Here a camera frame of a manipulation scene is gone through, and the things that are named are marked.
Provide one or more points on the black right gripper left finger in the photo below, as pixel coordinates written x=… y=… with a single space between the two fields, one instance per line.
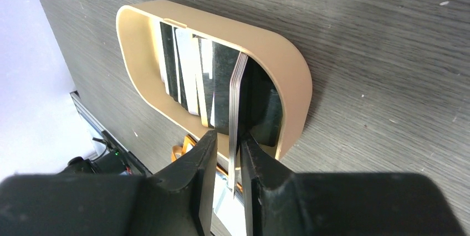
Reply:
x=177 y=200

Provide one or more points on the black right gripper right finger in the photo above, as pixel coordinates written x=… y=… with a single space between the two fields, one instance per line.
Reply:
x=279 y=201

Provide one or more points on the stack of cards in tray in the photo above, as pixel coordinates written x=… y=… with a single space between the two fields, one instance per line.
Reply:
x=197 y=72

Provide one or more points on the beige oval card tray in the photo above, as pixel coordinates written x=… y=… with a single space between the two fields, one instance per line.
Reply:
x=283 y=62

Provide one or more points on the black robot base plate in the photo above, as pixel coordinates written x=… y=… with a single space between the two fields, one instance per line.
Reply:
x=110 y=156

